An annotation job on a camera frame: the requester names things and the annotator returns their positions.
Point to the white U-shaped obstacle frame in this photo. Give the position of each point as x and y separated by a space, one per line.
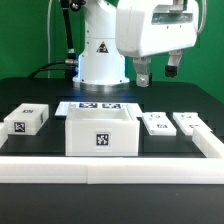
206 170

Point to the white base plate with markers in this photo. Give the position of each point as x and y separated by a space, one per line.
63 106

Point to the white cabinet top block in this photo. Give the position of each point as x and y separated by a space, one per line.
27 119

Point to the white cabinet body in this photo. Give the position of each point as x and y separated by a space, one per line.
101 132

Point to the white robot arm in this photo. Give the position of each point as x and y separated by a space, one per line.
100 67

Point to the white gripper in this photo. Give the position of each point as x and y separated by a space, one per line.
149 27

